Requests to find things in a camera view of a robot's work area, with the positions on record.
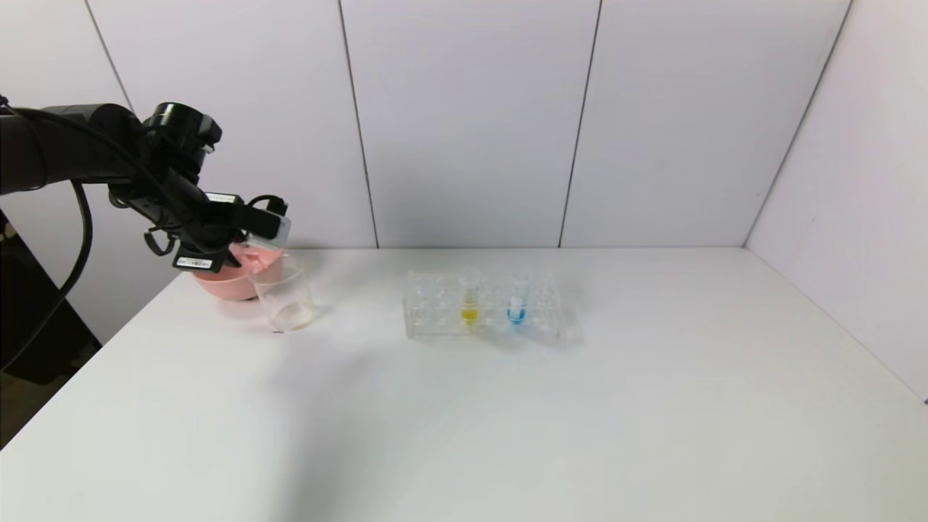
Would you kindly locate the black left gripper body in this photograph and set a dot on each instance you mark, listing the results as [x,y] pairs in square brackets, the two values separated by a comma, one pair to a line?
[196,259]

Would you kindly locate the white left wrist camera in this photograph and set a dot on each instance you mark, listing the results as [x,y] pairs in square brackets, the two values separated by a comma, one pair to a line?
[284,230]

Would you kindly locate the test tube with blue pigment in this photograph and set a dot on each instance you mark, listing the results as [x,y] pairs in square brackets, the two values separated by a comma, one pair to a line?
[516,313]

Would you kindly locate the clear acrylic tube rack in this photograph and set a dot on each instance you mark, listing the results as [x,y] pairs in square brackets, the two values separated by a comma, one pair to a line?
[435,312]

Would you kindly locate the clear glass beaker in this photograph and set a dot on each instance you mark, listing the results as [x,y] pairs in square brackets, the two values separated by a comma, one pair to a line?
[286,304]

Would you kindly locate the test tube with yellow pigment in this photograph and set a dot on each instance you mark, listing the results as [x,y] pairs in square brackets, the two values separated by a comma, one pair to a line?
[470,313]

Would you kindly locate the pink plastic bowl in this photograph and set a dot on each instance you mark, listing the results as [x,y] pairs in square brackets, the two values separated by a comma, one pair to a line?
[221,284]

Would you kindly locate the test tube with red pigment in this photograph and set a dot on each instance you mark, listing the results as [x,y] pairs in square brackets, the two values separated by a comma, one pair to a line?
[261,255]

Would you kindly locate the black and orange left arm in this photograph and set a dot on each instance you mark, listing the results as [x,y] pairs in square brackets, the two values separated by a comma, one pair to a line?
[80,145]

